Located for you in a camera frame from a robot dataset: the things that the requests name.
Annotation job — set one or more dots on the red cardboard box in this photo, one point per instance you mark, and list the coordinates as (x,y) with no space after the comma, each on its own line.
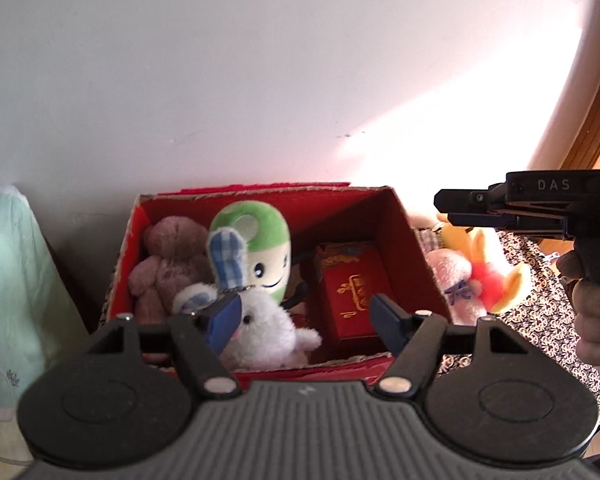
(350,215)

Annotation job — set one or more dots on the mauve teddy bear plush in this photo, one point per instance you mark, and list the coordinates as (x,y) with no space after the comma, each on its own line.
(170,250)

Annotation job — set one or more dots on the small red gift box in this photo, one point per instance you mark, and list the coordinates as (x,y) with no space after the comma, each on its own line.
(350,270)

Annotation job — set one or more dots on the small white bunny plush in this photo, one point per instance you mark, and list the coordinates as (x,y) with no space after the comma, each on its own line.
(265,330)

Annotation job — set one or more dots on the light green cloth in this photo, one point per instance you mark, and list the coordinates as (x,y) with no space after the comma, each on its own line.
(15,285)

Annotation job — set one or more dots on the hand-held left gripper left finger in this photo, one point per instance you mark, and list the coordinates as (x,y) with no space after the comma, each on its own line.
(225,320)

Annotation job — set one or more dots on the yellow tiger plush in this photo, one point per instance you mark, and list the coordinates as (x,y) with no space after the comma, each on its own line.
(485,255)

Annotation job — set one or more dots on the person's right hand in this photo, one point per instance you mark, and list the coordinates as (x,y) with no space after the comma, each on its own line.
(595,300)

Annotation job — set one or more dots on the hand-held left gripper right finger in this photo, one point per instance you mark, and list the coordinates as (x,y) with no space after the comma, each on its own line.
(387,320)

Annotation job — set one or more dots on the green smiling plush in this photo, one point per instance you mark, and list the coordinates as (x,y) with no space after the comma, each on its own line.
(267,230)

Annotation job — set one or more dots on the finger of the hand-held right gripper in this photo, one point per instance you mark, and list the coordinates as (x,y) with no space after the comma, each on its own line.
(480,220)
(460,199)

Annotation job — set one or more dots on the floral patterned cloth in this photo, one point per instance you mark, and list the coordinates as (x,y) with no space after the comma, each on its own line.
(540,310)

